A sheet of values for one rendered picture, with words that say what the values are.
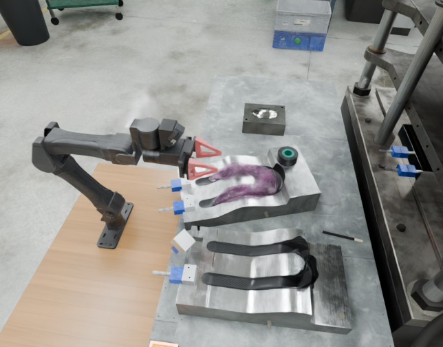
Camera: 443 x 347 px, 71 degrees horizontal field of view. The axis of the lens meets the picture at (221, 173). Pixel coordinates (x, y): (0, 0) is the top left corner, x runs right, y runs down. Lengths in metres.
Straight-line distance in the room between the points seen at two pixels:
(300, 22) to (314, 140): 2.60
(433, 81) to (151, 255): 1.40
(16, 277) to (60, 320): 1.19
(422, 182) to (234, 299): 0.84
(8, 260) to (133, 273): 1.37
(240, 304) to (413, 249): 0.68
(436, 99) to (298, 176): 0.68
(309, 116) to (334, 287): 0.92
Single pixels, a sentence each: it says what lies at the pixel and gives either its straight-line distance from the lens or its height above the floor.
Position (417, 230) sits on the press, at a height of 0.79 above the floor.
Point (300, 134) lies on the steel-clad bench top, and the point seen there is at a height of 0.80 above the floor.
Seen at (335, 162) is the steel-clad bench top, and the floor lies 0.80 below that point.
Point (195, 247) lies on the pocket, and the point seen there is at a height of 0.86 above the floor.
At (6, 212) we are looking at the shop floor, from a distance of 2.65.
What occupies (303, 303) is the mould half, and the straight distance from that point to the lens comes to 0.94.
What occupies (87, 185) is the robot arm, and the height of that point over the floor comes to 1.04.
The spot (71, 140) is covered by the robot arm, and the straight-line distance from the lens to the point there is 0.93.
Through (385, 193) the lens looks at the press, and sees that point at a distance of 1.45.
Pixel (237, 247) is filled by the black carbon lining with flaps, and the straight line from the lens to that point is 1.04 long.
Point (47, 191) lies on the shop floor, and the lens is 2.63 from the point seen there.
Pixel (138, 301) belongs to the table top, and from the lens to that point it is 1.09.
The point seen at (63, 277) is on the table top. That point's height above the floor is 0.80.
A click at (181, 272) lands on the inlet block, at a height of 0.90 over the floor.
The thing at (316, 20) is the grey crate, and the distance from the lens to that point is 4.02.
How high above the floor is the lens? 1.79
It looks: 48 degrees down
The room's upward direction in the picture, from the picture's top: straight up
